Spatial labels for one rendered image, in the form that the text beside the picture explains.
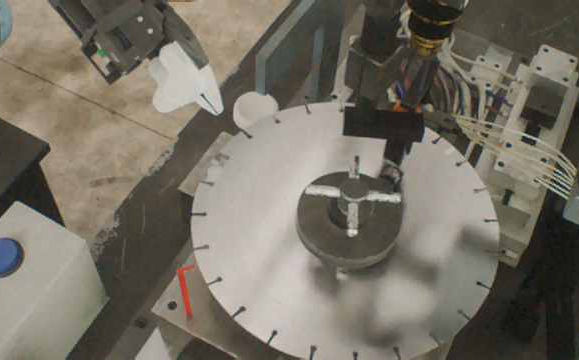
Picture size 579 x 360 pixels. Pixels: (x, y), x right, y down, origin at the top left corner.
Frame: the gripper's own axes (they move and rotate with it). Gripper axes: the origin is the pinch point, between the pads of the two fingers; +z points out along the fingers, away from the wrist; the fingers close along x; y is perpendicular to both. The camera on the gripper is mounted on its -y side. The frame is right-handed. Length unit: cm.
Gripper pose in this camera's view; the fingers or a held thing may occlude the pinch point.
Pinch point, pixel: (217, 99)
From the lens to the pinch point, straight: 73.6
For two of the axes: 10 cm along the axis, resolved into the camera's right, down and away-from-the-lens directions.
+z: 6.3, 7.6, 1.8
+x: 4.7, -1.9, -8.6
